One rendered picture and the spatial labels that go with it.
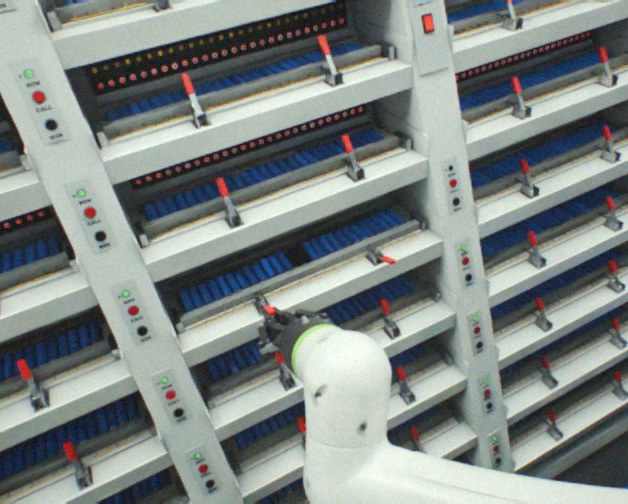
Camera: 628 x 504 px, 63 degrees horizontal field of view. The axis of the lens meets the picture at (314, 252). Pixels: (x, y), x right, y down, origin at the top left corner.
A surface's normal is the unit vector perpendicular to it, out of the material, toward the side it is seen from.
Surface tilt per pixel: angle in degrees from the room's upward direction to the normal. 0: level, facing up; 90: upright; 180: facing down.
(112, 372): 19
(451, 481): 9
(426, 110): 90
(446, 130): 90
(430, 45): 90
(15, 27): 90
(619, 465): 0
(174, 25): 109
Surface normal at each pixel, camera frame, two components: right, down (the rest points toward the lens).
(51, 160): 0.38, 0.25
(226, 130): 0.44, 0.53
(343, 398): -0.11, 0.19
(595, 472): -0.25, -0.90
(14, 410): -0.11, -0.77
